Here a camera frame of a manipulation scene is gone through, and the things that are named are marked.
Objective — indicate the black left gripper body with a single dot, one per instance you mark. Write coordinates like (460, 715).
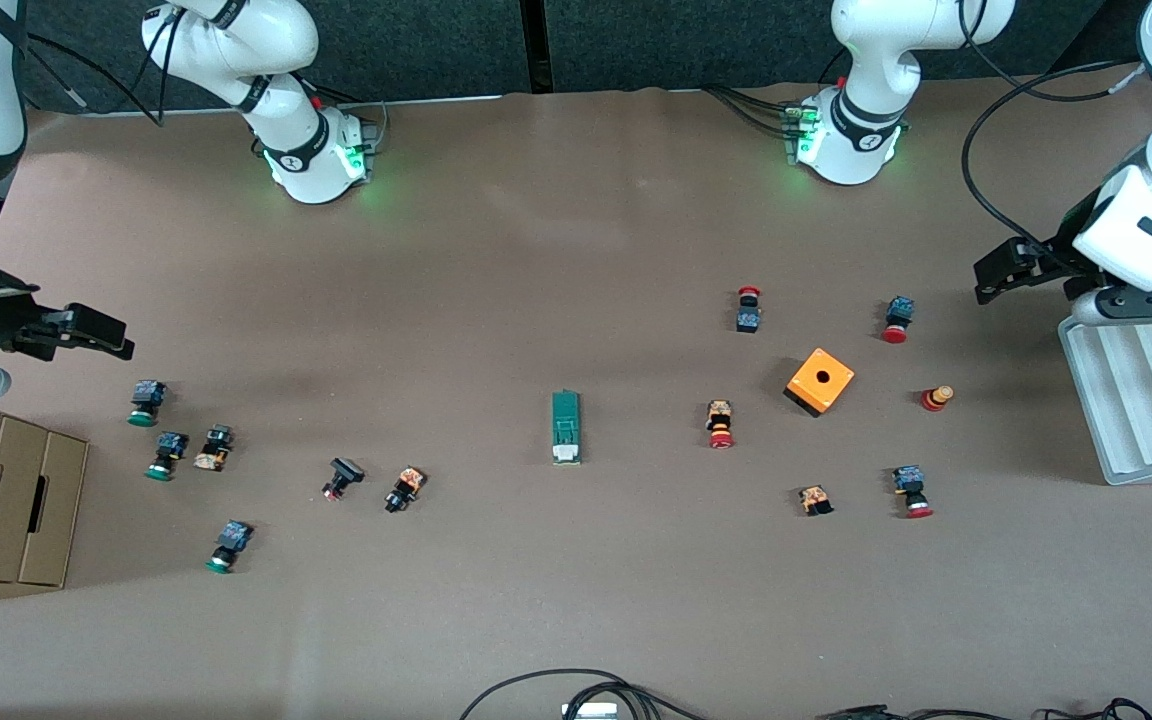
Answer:
(1053, 259)

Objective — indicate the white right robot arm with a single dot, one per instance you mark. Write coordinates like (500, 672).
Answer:
(286, 160)

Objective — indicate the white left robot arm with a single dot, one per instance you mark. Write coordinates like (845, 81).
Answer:
(866, 100)

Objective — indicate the green mushroom push button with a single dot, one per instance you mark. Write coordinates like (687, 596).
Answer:
(146, 397)
(232, 538)
(169, 447)

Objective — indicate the red mushroom button blue block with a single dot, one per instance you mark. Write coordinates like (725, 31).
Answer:
(908, 480)
(900, 310)

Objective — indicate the red yellow stacked button part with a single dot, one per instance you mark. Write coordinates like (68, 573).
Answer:
(934, 400)

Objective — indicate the grey ribbed plastic tray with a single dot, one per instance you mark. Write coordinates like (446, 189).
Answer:
(1136, 400)

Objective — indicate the brown cardboard box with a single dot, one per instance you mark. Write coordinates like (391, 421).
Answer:
(11, 500)

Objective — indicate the red push button black block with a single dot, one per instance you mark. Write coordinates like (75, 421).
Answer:
(748, 320)

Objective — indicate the small orange contact block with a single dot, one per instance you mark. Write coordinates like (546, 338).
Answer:
(815, 497)

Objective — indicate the red mushroom button orange block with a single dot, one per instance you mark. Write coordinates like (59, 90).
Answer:
(720, 420)

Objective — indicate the black selector switch orange block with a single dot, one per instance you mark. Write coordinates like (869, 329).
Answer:
(406, 485)
(213, 452)

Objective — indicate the orange button enclosure box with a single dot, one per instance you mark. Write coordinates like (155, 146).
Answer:
(821, 380)

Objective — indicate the black flat-head switch red block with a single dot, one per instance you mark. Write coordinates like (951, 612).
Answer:
(344, 470)

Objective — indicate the black vertical post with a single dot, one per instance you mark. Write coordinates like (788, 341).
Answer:
(534, 45)

